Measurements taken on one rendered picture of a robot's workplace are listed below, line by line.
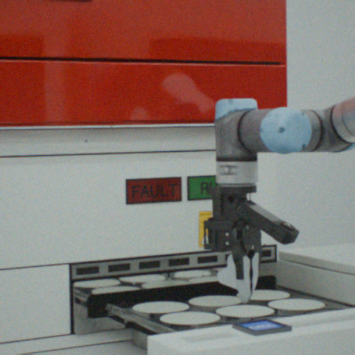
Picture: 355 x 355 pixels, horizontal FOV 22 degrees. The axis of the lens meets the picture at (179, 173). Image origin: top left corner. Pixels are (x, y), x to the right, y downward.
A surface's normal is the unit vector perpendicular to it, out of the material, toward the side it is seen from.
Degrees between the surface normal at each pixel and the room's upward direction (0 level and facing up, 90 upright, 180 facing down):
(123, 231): 90
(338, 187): 90
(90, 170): 90
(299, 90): 90
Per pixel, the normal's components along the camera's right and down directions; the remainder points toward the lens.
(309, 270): -0.88, 0.04
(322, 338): 0.47, 0.04
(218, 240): -0.51, 0.05
